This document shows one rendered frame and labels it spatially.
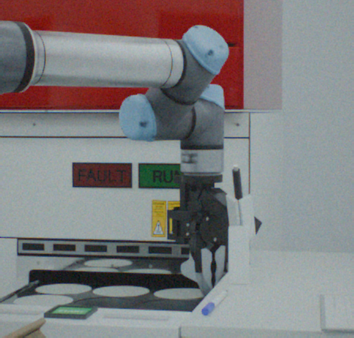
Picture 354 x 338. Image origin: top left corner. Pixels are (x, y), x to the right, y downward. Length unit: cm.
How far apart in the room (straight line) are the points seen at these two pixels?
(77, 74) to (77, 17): 46
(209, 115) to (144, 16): 26
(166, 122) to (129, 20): 30
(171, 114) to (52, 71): 28
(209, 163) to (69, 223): 37
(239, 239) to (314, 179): 184
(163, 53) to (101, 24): 37
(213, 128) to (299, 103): 165
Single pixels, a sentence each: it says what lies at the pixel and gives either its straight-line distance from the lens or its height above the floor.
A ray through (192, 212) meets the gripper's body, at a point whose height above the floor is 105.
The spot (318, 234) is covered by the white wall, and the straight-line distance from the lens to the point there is 325.
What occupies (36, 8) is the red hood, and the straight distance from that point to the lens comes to 180.
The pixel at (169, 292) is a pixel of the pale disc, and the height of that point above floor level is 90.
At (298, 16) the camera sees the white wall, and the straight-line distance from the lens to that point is 325.
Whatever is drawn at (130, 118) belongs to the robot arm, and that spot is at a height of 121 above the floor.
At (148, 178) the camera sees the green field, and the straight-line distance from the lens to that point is 179.
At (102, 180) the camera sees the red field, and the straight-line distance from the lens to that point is 181.
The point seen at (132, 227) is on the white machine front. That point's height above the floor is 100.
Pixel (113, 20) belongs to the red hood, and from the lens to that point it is 176.
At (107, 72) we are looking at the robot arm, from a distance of 135.
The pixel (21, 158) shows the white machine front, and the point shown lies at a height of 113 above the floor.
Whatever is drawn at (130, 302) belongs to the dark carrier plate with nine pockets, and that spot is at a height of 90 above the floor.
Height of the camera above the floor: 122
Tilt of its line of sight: 3 degrees down
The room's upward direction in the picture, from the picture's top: straight up
